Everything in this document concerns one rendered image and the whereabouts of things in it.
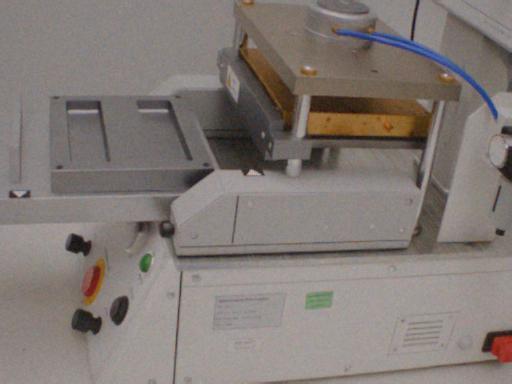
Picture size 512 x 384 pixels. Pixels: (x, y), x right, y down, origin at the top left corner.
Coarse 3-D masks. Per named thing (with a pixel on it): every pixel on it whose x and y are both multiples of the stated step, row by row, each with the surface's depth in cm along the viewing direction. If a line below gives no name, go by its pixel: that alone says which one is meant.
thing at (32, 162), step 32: (0, 128) 88; (32, 128) 89; (0, 160) 81; (32, 160) 82; (0, 192) 75; (32, 192) 76; (64, 192) 77; (96, 192) 78; (128, 192) 79; (160, 192) 79; (0, 224) 76
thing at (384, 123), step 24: (240, 48) 95; (264, 72) 88; (288, 96) 82; (336, 96) 84; (288, 120) 79; (312, 120) 80; (336, 120) 80; (360, 120) 81; (384, 120) 82; (408, 120) 82; (312, 144) 81; (336, 144) 82; (360, 144) 83; (384, 144) 83; (408, 144) 84
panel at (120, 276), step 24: (96, 240) 100; (120, 240) 92; (96, 264) 97; (120, 264) 89; (96, 288) 93; (120, 288) 87; (144, 288) 81; (96, 312) 91; (96, 336) 88; (120, 336) 82; (96, 360) 86
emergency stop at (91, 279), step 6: (90, 270) 95; (96, 270) 94; (84, 276) 96; (90, 276) 94; (96, 276) 94; (84, 282) 95; (90, 282) 93; (96, 282) 93; (84, 288) 95; (90, 288) 93; (84, 294) 95; (90, 294) 94
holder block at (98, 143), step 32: (64, 96) 92; (96, 96) 93; (128, 96) 94; (160, 96) 95; (64, 128) 84; (96, 128) 88; (128, 128) 86; (160, 128) 90; (192, 128) 88; (64, 160) 77; (96, 160) 81; (128, 160) 79; (160, 160) 83; (192, 160) 81
